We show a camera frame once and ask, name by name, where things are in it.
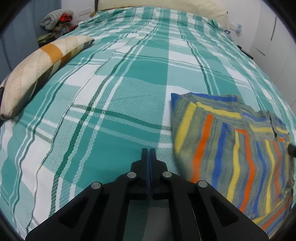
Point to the blue curtain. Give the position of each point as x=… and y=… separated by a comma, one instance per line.
x=20, y=27

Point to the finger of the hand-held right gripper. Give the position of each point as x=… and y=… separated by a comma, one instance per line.
x=292, y=150

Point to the grey knitted cloth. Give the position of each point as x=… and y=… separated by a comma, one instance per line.
x=52, y=18

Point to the striped knit sweater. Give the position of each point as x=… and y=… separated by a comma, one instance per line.
x=219, y=150

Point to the cream quilted pillow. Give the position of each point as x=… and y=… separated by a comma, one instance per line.
x=34, y=69

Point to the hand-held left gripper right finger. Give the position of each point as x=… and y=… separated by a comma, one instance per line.
x=180, y=197

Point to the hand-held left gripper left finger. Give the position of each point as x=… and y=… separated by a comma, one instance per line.
x=115, y=197

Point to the red cloth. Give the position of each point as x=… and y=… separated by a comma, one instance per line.
x=66, y=18

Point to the cream padded headboard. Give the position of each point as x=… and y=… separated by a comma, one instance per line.
x=185, y=7

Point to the white wardrobe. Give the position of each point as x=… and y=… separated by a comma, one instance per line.
x=275, y=34

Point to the green white plaid bedsheet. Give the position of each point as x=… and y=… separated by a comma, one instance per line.
x=127, y=88

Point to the wall socket with blue plug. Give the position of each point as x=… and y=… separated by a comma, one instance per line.
x=238, y=29

